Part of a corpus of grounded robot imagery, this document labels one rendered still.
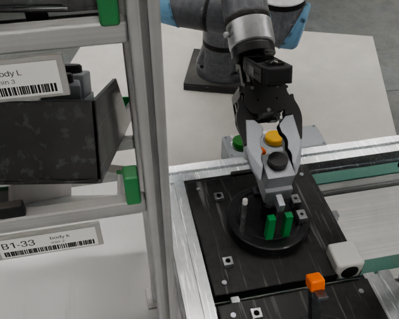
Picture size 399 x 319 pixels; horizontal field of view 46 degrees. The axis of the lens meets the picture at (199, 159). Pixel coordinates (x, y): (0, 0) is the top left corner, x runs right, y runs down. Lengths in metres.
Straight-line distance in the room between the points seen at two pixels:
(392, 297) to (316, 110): 0.61
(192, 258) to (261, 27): 0.38
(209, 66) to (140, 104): 0.96
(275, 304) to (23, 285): 0.45
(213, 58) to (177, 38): 0.30
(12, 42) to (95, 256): 0.67
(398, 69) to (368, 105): 1.92
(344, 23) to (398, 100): 0.94
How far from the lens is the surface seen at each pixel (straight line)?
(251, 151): 0.71
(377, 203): 0.98
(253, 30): 0.76
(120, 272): 0.90
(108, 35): 0.30
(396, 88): 3.05
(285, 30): 1.18
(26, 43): 0.30
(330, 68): 1.44
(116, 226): 0.97
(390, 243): 0.93
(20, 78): 0.31
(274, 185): 0.72
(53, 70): 0.31
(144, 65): 0.31
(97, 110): 0.41
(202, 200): 0.85
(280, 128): 0.73
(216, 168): 0.93
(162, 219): 0.42
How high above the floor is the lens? 1.60
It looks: 43 degrees down
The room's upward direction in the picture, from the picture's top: 1 degrees clockwise
